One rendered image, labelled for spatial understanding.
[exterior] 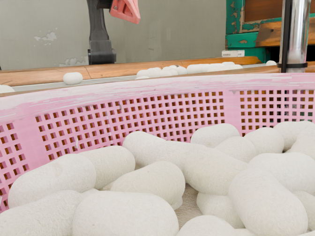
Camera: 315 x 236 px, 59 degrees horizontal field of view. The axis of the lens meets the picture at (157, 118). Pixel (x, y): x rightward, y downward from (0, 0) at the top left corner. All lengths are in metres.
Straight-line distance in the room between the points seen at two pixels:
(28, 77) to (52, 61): 2.06
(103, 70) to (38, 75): 0.13
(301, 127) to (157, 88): 0.09
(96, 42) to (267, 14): 0.54
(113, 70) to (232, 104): 0.43
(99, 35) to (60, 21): 1.72
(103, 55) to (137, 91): 0.75
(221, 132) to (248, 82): 0.05
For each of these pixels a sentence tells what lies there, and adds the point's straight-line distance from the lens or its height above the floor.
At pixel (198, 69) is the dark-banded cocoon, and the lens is 0.57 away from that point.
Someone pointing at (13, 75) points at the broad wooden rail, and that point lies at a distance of 0.53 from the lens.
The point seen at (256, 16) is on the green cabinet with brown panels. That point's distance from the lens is 1.00.
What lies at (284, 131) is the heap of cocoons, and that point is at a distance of 0.17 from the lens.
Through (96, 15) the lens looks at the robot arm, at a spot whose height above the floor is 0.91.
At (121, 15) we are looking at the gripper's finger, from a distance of 0.64.
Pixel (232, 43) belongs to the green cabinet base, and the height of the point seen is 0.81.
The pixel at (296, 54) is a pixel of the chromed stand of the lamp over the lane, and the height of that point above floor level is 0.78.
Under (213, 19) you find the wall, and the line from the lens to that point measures 2.15.
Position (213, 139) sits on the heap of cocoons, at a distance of 0.16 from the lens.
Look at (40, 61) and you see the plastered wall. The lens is 2.56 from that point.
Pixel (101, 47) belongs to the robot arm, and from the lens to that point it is 0.92.
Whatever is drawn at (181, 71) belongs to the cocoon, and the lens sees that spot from 0.50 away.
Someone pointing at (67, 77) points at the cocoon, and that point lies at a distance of 0.48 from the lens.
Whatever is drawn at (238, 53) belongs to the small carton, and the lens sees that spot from 0.90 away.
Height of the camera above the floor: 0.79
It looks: 13 degrees down
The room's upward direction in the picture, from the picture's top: 2 degrees counter-clockwise
